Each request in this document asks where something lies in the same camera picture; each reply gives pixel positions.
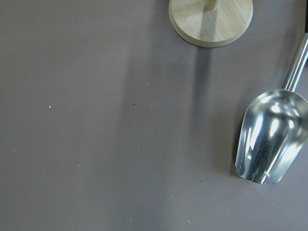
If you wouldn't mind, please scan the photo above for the wooden mug tree stand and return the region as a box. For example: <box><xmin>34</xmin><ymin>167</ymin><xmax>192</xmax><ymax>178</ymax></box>
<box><xmin>168</xmin><ymin>0</ymin><xmax>253</xmax><ymax>48</ymax></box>

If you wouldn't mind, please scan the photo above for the metal ice scoop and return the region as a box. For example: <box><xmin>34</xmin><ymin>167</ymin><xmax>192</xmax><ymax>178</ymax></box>
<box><xmin>235</xmin><ymin>33</ymin><xmax>308</xmax><ymax>184</ymax></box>

